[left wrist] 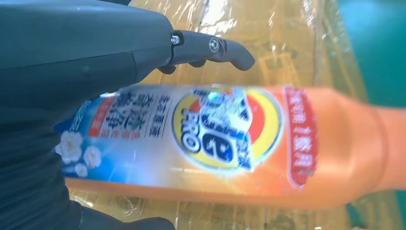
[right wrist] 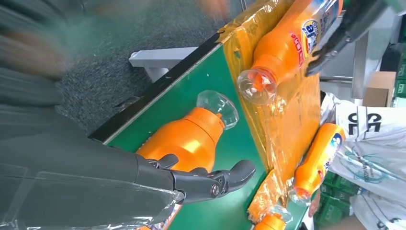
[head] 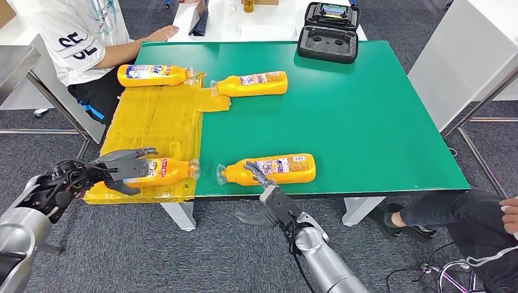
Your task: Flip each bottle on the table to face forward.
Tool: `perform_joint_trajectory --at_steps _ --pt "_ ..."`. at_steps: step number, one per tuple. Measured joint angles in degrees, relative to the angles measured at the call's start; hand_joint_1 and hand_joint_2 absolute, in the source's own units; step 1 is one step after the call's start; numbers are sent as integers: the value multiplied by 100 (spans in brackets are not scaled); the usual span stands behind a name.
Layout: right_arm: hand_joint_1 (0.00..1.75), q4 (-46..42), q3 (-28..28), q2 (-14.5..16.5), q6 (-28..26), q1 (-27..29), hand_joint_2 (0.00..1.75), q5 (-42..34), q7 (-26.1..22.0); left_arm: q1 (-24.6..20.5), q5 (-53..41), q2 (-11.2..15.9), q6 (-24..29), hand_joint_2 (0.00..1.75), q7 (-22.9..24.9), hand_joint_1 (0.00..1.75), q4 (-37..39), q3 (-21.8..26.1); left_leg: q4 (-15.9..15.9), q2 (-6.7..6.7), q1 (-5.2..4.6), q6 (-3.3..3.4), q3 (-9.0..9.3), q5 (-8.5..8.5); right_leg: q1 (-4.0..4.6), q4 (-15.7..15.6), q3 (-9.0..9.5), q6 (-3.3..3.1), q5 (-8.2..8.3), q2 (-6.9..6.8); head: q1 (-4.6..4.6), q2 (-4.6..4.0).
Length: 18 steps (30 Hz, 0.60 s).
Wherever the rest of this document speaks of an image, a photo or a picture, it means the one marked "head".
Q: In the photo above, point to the person's right hand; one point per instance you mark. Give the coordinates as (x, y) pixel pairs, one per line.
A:
(164, 33)

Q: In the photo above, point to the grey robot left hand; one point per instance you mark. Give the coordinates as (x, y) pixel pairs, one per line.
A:
(125, 168)

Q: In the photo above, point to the person's hand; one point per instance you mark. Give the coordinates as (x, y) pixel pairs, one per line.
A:
(510, 216)

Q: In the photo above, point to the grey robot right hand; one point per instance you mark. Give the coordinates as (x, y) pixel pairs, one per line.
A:
(253, 219)

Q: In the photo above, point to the orange detergent bottle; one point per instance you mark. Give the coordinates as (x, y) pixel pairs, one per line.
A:
(170, 77)
(174, 172)
(275, 87)
(299, 178)

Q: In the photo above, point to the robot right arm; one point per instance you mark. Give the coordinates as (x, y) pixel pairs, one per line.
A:
(323, 263)

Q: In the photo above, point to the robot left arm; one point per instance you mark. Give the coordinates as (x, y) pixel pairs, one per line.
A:
(20, 230)

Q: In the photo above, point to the small amber bottle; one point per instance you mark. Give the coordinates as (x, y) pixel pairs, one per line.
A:
(248, 5)

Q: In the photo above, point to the person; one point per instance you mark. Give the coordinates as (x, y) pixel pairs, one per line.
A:
(477, 214)
(81, 24)

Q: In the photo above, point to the dark tablet case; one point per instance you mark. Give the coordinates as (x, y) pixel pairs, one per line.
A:
(202, 24)

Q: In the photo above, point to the yellow plastic-wrapped board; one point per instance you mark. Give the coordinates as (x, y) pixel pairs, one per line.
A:
(162, 121)

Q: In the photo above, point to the chrome chair base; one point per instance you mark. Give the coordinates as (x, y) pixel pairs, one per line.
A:
(443, 277)

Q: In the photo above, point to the small white floor object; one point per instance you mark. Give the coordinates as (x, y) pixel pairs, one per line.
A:
(40, 112)

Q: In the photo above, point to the cardboard box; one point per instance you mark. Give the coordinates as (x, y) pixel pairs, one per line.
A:
(267, 2)

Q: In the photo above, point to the steel table with metal legs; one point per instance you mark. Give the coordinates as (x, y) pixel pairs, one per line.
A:
(16, 64)

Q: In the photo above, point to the brown cardboard piece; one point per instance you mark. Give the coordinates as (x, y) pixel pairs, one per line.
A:
(6, 12)

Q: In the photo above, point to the black foam-lined case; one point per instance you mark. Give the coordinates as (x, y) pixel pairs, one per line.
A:
(328, 46)

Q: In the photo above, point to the white table with metal legs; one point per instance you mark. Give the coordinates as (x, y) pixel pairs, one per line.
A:
(457, 60)

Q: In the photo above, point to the handheld controller with screen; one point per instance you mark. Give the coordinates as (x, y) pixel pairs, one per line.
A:
(334, 10)

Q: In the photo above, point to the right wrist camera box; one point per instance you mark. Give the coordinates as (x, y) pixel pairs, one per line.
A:
(281, 206)

